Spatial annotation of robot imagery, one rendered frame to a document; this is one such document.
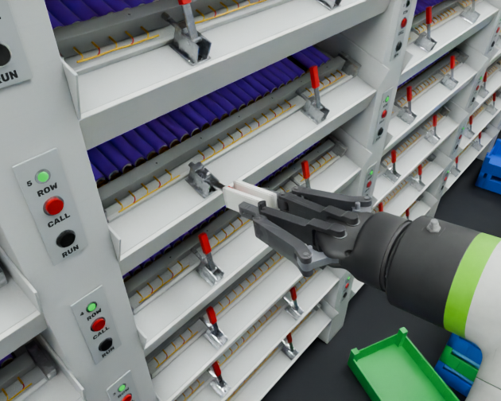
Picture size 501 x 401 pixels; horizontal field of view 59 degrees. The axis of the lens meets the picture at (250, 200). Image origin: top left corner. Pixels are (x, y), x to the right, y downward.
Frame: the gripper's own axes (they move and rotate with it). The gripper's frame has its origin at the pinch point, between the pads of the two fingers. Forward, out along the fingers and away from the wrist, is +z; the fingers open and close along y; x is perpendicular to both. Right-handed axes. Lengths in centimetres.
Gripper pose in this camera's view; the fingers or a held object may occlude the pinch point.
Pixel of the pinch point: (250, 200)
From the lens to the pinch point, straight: 55.4
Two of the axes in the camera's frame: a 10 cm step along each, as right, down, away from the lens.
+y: 6.7, -4.8, 5.7
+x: -1.4, -8.4, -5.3
